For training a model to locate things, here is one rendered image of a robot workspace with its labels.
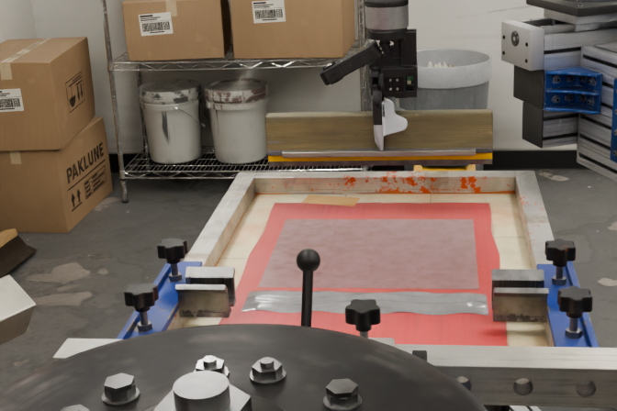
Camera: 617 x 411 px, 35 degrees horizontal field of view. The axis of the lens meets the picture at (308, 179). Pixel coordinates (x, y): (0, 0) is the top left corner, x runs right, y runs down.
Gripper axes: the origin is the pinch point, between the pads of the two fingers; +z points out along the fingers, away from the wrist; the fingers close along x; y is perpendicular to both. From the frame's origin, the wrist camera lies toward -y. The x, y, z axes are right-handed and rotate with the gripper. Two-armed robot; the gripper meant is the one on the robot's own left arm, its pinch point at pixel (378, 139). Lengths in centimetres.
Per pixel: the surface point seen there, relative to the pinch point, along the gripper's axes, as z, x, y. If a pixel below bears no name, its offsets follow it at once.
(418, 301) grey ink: 13.6, -38.8, 7.8
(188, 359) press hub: -21, -121, -4
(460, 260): 14.0, -22.3, 14.2
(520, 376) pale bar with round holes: 7, -73, 20
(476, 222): 14.1, -5.1, 17.3
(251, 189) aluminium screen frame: 11.7, 7.1, -25.5
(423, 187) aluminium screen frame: 12.8, 10.4, 7.8
